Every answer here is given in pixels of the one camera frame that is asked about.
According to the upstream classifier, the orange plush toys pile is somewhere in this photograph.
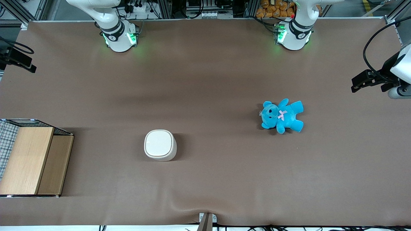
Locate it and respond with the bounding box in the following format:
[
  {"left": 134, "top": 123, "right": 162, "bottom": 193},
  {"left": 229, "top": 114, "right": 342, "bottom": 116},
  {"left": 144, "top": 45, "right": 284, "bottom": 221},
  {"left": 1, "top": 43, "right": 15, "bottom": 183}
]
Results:
[{"left": 256, "top": 0, "right": 296, "bottom": 19}]

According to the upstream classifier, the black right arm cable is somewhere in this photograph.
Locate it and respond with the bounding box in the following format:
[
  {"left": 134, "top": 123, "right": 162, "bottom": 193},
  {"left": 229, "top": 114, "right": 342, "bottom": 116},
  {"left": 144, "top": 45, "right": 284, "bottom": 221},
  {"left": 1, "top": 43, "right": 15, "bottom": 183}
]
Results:
[{"left": 0, "top": 36, "right": 34, "bottom": 55}]

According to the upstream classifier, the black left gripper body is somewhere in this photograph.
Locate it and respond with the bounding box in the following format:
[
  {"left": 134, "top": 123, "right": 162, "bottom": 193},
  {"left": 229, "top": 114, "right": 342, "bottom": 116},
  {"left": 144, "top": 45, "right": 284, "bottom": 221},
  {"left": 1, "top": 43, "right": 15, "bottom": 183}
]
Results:
[{"left": 369, "top": 51, "right": 402, "bottom": 92}]

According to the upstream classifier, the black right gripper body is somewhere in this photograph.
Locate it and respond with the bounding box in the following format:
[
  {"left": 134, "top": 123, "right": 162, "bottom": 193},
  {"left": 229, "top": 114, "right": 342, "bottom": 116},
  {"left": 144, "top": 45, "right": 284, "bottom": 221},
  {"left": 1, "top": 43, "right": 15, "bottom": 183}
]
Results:
[{"left": 0, "top": 47, "right": 16, "bottom": 71}]

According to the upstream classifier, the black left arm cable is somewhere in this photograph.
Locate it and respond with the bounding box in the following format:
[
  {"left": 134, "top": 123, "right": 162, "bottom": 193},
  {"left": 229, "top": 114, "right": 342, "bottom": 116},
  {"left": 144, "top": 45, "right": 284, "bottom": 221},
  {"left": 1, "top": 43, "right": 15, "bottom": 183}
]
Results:
[{"left": 363, "top": 16, "right": 411, "bottom": 84}]

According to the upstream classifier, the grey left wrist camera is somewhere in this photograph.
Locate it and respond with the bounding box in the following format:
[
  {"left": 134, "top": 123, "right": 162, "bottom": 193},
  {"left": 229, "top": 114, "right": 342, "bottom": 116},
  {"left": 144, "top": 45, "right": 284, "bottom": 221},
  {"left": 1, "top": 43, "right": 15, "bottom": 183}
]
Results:
[{"left": 388, "top": 84, "right": 411, "bottom": 99}]

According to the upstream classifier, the white trash can lid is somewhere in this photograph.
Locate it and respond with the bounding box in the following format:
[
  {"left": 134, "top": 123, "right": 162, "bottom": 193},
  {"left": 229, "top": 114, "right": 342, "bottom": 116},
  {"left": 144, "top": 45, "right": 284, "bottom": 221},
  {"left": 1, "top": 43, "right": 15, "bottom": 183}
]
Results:
[{"left": 145, "top": 130, "right": 174, "bottom": 158}]

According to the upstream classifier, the blue teddy bear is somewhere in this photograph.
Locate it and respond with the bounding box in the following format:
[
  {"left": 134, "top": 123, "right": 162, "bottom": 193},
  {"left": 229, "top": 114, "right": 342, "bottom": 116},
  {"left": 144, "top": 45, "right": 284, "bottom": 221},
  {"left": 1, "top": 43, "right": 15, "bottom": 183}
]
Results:
[{"left": 259, "top": 98, "right": 304, "bottom": 134}]

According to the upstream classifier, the white square trash can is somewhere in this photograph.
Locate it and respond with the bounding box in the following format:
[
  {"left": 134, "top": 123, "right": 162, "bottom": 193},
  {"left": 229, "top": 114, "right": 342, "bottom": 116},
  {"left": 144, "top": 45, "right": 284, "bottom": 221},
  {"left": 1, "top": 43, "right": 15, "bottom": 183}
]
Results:
[{"left": 144, "top": 129, "right": 178, "bottom": 162}]

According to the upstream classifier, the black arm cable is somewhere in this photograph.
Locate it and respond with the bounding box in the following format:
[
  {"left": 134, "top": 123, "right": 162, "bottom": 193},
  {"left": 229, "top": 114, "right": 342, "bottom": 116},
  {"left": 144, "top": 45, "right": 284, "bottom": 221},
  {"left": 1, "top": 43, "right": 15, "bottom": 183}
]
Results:
[
  {"left": 363, "top": 16, "right": 411, "bottom": 84},
  {"left": 0, "top": 36, "right": 34, "bottom": 55}
]

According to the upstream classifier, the light wooden box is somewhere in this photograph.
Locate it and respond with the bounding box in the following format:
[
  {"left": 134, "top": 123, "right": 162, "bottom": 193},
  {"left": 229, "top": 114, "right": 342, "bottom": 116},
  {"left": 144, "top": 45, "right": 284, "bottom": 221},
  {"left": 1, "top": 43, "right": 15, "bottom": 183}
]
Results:
[{"left": 0, "top": 127, "right": 74, "bottom": 197}]

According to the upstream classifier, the brown table mat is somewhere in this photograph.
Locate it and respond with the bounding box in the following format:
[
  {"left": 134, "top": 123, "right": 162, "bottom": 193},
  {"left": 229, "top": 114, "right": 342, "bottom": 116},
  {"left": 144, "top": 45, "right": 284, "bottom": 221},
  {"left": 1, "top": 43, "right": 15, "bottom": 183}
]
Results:
[{"left": 0, "top": 17, "right": 411, "bottom": 227}]

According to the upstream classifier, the white power strip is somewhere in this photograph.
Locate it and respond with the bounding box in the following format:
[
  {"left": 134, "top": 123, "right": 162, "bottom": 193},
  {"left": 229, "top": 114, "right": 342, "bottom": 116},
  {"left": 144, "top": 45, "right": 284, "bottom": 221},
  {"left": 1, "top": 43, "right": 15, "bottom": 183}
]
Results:
[{"left": 128, "top": 3, "right": 152, "bottom": 14}]

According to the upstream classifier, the aluminium frame profile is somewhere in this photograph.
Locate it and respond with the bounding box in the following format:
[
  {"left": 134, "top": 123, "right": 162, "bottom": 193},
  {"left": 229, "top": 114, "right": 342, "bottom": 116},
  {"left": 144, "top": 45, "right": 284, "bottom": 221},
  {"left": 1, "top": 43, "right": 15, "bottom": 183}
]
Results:
[
  {"left": 0, "top": 0, "right": 48, "bottom": 31},
  {"left": 384, "top": 0, "right": 411, "bottom": 45}
]

